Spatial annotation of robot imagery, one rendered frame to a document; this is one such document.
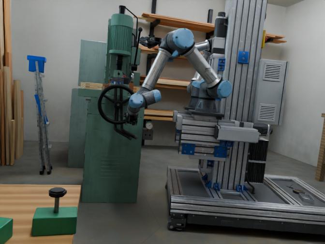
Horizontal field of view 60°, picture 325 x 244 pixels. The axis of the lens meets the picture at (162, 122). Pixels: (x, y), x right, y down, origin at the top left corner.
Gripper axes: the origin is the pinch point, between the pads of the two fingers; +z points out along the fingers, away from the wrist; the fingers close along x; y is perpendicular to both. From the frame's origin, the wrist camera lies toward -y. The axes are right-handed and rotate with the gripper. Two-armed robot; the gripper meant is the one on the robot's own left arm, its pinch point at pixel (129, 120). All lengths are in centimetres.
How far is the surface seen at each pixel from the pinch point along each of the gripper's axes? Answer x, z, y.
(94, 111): -24.2, 28.4, -18.2
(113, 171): -6, 52, 23
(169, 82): 78, 178, -145
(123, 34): -6, 5, -75
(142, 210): 17, 52, 53
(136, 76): 9, 40, -61
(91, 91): -27.6, 20.9, -31.1
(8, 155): -113, 147, -13
